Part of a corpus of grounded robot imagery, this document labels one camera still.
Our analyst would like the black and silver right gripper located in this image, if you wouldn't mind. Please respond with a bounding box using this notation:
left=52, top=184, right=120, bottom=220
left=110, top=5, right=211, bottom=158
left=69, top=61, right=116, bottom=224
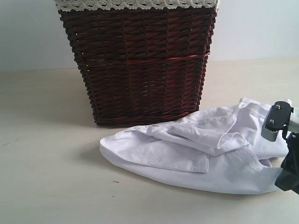
left=261, top=101, right=299, bottom=194

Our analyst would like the white t-shirt with red logo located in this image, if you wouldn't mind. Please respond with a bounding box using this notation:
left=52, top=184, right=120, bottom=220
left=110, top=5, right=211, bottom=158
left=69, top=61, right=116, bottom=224
left=100, top=98, right=288, bottom=195

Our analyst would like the dark brown wicker basket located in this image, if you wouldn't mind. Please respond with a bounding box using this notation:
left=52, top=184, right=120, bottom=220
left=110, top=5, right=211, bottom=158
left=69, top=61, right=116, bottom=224
left=58, top=7, right=217, bottom=126

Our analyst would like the cream lace basket liner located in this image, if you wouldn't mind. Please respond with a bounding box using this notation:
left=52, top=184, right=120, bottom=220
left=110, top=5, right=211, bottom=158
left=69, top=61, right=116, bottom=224
left=55, top=0, right=219, bottom=12

